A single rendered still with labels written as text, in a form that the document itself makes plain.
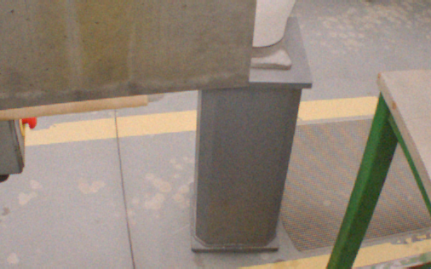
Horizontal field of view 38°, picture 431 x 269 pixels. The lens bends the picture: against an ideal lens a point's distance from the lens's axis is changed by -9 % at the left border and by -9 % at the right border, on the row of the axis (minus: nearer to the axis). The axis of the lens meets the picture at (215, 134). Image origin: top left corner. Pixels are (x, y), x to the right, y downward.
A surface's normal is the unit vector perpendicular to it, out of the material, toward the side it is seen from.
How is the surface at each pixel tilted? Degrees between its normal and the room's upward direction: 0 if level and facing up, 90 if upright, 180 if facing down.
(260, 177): 90
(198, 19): 90
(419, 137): 0
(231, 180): 90
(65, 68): 90
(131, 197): 0
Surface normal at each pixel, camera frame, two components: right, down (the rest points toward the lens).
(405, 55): 0.05, -0.70
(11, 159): 0.18, 0.71
